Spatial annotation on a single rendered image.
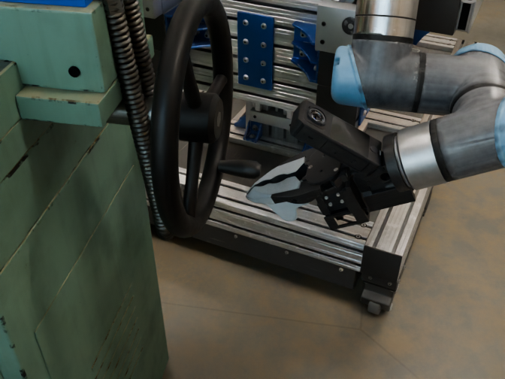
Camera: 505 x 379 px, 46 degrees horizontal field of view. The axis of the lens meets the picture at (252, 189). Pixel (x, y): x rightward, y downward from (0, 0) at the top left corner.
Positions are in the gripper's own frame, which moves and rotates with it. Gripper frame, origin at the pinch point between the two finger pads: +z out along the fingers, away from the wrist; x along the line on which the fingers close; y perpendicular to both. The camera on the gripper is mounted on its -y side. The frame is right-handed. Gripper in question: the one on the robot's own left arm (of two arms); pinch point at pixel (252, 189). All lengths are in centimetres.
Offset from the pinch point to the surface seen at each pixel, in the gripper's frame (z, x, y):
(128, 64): 1.4, -4.0, -23.6
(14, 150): 14.1, -13.0, -23.1
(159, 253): 68, 47, 46
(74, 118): 7.0, -10.1, -22.7
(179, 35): -7.3, -6.4, -24.9
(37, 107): 10.0, -10.1, -25.4
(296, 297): 33, 38, 65
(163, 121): -4.6, -13.3, -20.2
